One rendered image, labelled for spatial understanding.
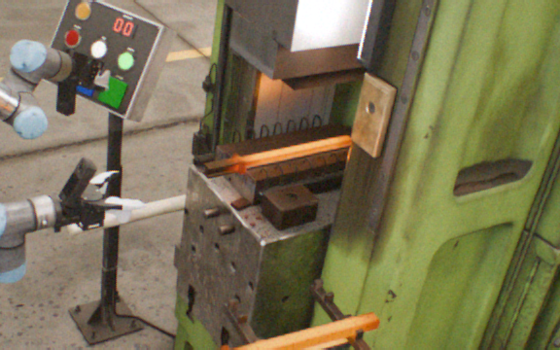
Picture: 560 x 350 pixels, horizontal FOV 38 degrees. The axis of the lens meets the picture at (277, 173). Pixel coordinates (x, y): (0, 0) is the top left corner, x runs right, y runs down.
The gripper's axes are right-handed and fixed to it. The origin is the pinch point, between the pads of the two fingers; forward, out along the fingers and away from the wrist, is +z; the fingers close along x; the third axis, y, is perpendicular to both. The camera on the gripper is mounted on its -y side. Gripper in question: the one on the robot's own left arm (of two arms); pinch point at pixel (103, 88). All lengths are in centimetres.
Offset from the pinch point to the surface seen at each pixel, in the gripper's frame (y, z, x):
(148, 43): 16.5, 5.2, -4.4
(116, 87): 1.5, 4.4, -0.6
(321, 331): -25, -29, -92
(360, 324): -21, -22, -97
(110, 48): 11.1, 5.2, 6.8
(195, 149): -7.6, 35.4, -14.6
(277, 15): 33, -22, -52
